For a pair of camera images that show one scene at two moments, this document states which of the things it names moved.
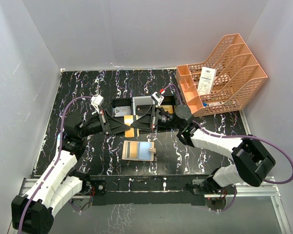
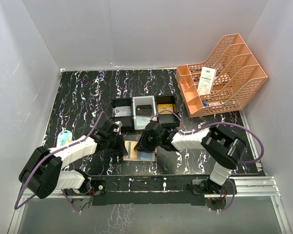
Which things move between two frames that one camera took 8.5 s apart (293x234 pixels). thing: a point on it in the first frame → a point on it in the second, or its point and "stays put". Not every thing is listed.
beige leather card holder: [138, 150] stays put
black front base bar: [149, 190] stays put
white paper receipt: [206, 80] stays put
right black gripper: [155, 119] → [146, 141]
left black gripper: [105, 122] → [117, 145]
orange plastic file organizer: [224, 82] stays put
